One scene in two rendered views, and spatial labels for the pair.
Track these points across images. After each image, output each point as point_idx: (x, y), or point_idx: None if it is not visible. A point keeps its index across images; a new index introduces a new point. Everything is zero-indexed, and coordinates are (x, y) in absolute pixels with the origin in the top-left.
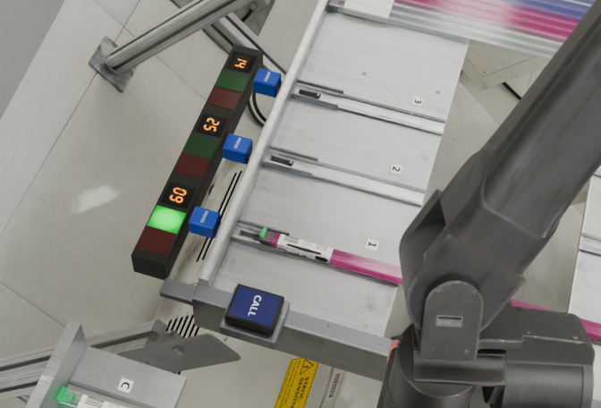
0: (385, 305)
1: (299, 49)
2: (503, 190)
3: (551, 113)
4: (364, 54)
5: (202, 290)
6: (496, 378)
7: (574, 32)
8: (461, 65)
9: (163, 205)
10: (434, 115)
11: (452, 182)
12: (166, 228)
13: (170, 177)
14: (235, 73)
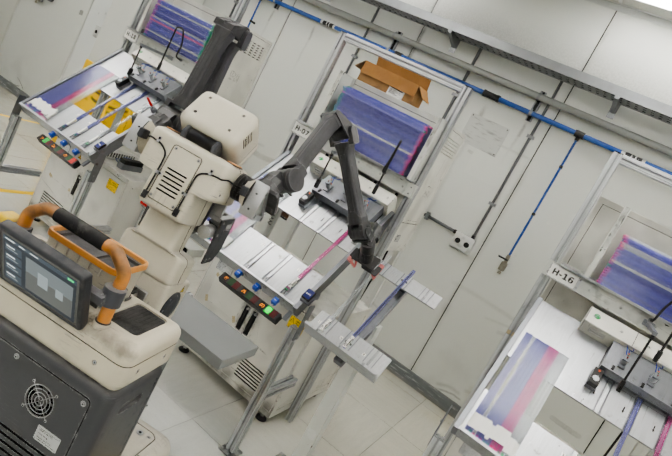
0: (315, 273)
1: (234, 261)
2: (360, 213)
3: (356, 200)
4: (241, 249)
5: (295, 306)
6: (375, 236)
7: (347, 190)
8: (256, 231)
9: (263, 309)
10: (269, 243)
11: (350, 221)
12: (271, 310)
13: (255, 305)
14: (229, 280)
